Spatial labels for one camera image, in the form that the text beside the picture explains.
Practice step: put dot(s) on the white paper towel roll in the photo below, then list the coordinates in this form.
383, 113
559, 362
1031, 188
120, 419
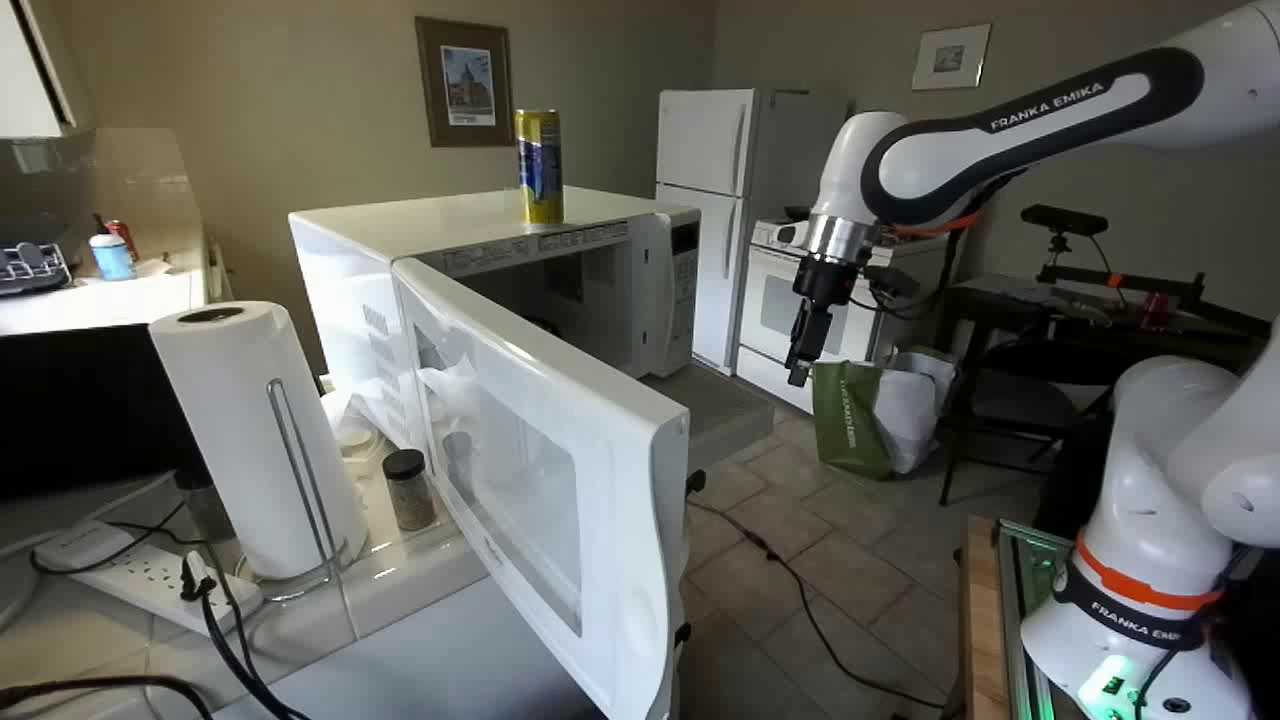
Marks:
252, 411

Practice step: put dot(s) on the white power strip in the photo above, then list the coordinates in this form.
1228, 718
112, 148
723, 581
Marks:
171, 585

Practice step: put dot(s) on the small light framed picture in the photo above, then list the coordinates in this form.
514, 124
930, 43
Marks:
951, 59

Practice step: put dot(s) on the black camera on stand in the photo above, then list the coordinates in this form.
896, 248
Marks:
1060, 224

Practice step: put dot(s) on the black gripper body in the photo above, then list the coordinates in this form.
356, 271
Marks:
822, 289

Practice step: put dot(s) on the white microwave door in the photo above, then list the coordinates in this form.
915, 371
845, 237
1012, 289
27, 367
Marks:
567, 476

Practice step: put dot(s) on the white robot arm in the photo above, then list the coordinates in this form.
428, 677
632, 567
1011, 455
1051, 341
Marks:
1195, 457

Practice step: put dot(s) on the framed picture dark frame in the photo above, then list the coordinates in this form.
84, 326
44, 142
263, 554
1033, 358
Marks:
465, 83

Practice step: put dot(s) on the black folding table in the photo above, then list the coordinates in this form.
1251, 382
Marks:
1041, 355

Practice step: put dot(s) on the small dark-lidded jar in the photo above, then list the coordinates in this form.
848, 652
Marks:
409, 488

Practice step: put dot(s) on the metal paper towel holder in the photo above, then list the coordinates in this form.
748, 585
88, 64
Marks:
305, 515

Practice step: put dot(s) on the black monitor screen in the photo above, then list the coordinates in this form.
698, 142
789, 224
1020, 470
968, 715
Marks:
84, 411

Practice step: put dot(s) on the white microwave body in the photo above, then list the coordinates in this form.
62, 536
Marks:
615, 277

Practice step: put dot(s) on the green white shopping bag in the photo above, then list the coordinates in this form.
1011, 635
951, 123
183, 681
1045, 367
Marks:
883, 419

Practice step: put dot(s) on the blue white bottle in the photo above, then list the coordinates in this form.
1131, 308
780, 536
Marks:
109, 254

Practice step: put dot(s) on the white stove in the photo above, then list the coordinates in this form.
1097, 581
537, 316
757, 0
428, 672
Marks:
771, 306

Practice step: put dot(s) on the white refrigerator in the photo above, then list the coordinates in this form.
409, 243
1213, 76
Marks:
738, 159

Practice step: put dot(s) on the yellow blue spray can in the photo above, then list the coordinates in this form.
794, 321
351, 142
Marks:
537, 148

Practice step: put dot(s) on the dark dish rack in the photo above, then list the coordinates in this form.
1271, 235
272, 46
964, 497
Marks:
28, 271

